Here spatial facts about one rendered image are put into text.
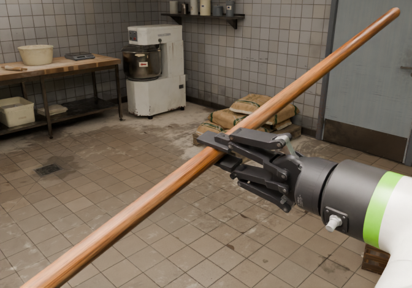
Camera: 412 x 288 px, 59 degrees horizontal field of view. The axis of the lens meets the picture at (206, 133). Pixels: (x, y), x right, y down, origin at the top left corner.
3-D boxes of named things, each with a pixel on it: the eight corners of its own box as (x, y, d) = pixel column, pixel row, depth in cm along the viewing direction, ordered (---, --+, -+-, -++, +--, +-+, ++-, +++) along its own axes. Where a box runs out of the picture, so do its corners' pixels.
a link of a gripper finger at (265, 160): (286, 182, 51) (287, 175, 50) (224, 150, 57) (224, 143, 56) (301, 167, 53) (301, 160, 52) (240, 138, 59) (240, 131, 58)
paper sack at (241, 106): (257, 121, 406) (259, 106, 400) (228, 115, 423) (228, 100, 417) (276, 108, 456) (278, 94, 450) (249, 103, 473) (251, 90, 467)
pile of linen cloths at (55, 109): (46, 117, 480) (45, 111, 477) (36, 113, 495) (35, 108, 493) (68, 111, 505) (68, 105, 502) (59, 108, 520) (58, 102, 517)
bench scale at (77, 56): (75, 60, 493) (74, 56, 491) (64, 58, 515) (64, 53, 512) (95, 58, 513) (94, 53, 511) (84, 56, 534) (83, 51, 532)
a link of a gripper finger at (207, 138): (228, 153, 57) (227, 149, 57) (196, 142, 62) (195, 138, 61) (240, 144, 59) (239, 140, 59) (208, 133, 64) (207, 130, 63)
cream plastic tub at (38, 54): (27, 67, 450) (24, 49, 443) (15, 63, 478) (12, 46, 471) (61, 63, 478) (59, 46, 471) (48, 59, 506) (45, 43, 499)
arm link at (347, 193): (392, 208, 50) (398, 153, 45) (355, 268, 43) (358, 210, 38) (349, 193, 54) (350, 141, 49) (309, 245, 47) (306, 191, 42)
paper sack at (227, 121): (263, 129, 421) (263, 115, 415) (239, 136, 399) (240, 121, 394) (227, 117, 467) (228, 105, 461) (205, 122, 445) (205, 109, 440)
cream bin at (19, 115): (8, 128, 440) (3, 109, 432) (-7, 119, 472) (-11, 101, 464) (37, 121, 464) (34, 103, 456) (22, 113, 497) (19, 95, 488)
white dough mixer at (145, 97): (140, 123, 526) (134, 29, 479) (118, 114, 565) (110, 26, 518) (188, 110, 587) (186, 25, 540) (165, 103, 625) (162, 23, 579)
